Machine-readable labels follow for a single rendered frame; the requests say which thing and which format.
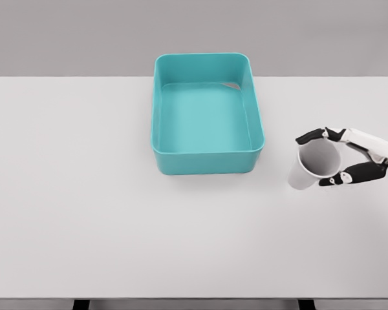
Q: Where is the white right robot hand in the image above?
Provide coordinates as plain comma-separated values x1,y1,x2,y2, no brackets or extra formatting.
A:
295,127,388,187

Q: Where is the white paper cup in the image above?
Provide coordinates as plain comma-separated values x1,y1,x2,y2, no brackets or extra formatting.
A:
287,139,341,191

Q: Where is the teal plastic basket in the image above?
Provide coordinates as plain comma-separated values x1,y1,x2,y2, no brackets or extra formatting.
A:
150,52,266,176

